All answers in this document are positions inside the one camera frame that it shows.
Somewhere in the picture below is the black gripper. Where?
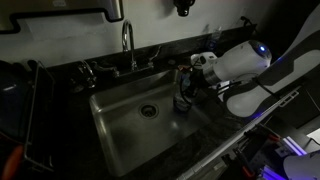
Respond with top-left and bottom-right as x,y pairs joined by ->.
182,68 -> 212,101

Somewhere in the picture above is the blue liquid soap bottle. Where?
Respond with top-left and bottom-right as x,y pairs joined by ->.
206,26 -> 223,52

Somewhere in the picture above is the stainless steel sink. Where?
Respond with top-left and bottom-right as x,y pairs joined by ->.
87,67 -> 213,178

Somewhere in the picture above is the black dish rack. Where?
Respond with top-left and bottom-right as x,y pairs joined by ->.
22,59 -> 57,173

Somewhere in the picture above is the chrome faucet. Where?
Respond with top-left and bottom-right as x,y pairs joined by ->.
89,19 -> 164,80

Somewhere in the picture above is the red black hand tool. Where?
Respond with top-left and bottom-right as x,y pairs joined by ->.
232,146 -> 258,178
244,123 -> 282,143

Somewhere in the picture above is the steel paper towel dispenser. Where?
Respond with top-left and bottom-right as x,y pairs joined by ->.
0,0 -> 125,36

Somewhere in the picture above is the clear glass cup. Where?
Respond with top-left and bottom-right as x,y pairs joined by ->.
69,61 -> 98,94

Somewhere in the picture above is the dark blue plate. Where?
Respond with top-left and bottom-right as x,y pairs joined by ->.
0,61 -> 33,142

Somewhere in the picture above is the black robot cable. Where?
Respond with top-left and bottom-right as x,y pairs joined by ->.
179,71 -> 280,109

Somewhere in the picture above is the black power plug cable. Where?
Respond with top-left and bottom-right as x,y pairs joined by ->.
239,15 -> 258,30

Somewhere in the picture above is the orange utensil handle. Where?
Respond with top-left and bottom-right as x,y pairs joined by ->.
0,144 -> 25,180

